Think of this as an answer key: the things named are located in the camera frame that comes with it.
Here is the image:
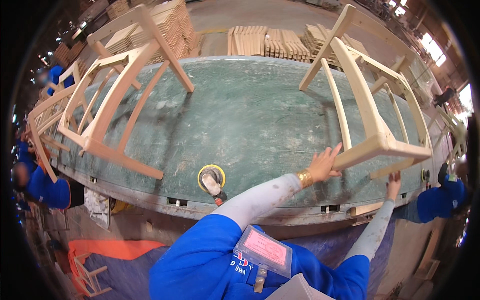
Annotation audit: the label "orange tarp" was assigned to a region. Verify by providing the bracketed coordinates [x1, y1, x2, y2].
[67, 239, 166, 297]

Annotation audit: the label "low stack of wooden parts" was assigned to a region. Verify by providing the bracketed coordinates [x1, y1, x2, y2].
[301, 23, 370, 69]

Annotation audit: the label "leaning wooden boards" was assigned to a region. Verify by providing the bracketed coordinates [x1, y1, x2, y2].
[412, 228, 442, 281]

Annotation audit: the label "gold bracelet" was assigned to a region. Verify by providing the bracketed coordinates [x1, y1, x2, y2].
[296, 169, 314, 190]

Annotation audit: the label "row of upright wooden slats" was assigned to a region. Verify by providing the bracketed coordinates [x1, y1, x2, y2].
[226, 25, 312, 63]

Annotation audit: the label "person's left hand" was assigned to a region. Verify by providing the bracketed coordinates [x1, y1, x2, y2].
[307, 142, 343, 185]

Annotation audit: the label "white crumpled sheet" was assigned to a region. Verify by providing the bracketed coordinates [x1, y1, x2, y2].
[83, 187, 111, 230]

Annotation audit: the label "person's right hand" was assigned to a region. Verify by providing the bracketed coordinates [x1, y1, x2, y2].
[386, 170, 402, 202]

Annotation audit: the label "small wooden frame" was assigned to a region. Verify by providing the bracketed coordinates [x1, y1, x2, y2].
[72, 252, 113, 299]

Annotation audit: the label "person's body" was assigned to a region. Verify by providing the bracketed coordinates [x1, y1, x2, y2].
[149, 214, 371, 300]

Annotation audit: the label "yellow pad orbital sander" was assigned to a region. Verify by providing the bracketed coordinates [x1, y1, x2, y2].
[197, 164, 229, 207]

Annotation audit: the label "group of wooden chair frames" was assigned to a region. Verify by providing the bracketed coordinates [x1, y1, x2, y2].
[427, 105, 468, 163]

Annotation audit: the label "pale wooden chair frame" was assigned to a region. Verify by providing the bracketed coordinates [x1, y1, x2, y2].
[299, 4, 434, 180]
[27, 61, 94, 184]
[58, 4, 195, 181]

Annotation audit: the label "tall stack of wooden parts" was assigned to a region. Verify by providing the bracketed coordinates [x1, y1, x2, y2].
[104, 0, 205, 65]

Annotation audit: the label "small wooden block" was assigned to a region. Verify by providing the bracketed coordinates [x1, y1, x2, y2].
[350, 201, 385, 217]

